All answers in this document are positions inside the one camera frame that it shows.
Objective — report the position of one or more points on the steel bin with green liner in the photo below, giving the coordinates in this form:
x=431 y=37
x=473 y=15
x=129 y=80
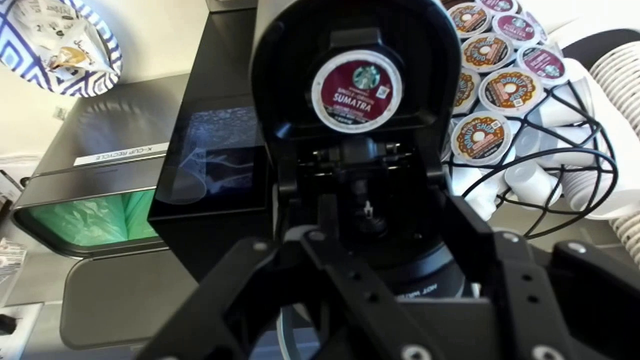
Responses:
x=101 y=127

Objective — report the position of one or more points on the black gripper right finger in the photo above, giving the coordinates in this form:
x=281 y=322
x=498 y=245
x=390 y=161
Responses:
x=573 y=301

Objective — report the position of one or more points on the blue patterned paper bowl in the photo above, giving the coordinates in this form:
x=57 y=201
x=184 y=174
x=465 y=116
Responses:
x=61 y=40

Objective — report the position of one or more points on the orange-lid coffee pod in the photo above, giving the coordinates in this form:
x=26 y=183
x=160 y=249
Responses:
x=471 y=19
x=465 y=91
x=510 y=91
x=486 y=52
x=478 y=137

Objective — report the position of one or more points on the maroon-lid coffee pod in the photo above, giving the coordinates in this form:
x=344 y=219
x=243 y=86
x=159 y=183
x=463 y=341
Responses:
x=519 y=29
x=501 y=5
x=542 y=63

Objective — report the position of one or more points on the black pod coffee maker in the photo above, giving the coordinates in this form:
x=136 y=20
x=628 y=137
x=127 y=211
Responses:
x=292 y=40

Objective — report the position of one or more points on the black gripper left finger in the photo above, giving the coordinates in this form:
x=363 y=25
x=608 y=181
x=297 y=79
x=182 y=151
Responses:
x=267 y=281

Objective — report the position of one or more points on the white paper cup stack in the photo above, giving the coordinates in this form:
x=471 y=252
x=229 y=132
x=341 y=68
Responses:
x=630 y=237
x=617 y=86

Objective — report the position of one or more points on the Starbucks Sumatra coffee pod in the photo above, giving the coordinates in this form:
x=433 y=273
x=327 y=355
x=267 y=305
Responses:
x=357 y=91

